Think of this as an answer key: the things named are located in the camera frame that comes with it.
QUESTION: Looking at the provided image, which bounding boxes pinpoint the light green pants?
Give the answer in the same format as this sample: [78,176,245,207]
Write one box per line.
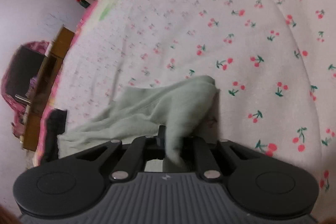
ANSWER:
[58,76,217,172]

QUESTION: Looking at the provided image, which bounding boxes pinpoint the black folded garment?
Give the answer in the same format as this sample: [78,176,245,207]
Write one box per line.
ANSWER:
[40,109,67,164]

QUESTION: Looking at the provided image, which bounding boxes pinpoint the wooden desk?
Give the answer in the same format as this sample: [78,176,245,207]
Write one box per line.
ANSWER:
[21,27,75,151]

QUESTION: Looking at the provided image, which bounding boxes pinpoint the black television with pink cover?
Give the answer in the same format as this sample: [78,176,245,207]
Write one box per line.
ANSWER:
[1,40,50,138]

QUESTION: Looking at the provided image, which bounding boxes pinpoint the white cherry print sheet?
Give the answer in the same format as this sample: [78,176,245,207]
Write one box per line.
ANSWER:
[56,0,336,222]

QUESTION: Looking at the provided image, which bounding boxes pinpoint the pink cartoon blanket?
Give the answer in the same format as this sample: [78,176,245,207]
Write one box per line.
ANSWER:
[33,0,126,166]

